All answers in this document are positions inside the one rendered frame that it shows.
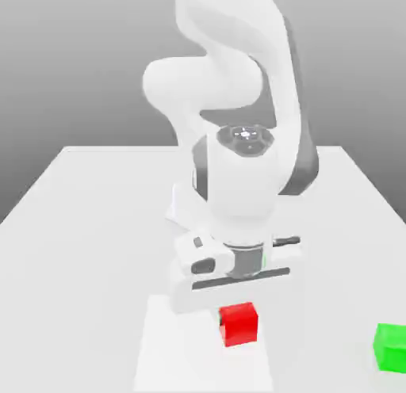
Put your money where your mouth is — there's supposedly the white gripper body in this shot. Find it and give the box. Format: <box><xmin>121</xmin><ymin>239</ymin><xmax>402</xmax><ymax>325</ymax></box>
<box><xmin>170</xmin><ymin>254</ymin><xmax>301</xmax><ymax>315</ymax></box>

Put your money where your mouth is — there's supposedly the small green cube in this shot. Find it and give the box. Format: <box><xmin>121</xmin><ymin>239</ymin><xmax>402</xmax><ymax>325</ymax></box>
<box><xmin>373</xmin><ymin>322</ymin><xmax>406</xmax><ymax>374</ymax></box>

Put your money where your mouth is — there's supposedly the small red cube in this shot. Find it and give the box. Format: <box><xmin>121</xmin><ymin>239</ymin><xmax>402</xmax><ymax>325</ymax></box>
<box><xmin>218</xmin><ymin>301</ymin><xmax>259</xmax><ymax>349</ymax></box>

